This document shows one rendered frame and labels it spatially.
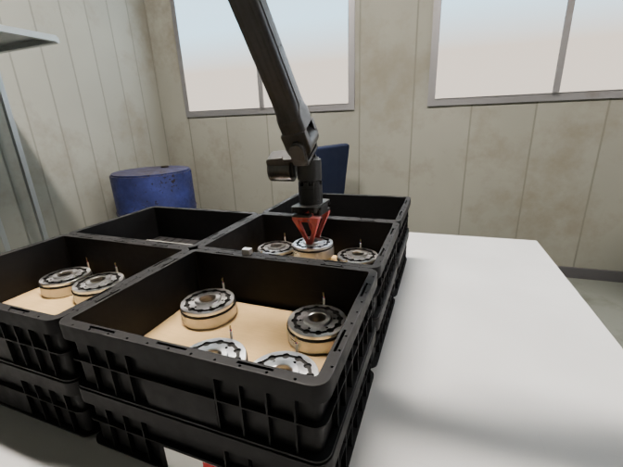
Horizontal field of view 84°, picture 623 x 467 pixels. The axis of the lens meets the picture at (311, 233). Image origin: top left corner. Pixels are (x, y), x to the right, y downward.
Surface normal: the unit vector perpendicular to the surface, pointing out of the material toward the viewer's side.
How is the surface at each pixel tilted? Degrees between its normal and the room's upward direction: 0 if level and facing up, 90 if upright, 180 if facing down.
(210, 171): 90
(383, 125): 90
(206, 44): 90
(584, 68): 90
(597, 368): 0
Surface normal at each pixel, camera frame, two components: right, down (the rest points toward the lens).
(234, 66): -0.32, 0.31
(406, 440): -0.04, -0.95
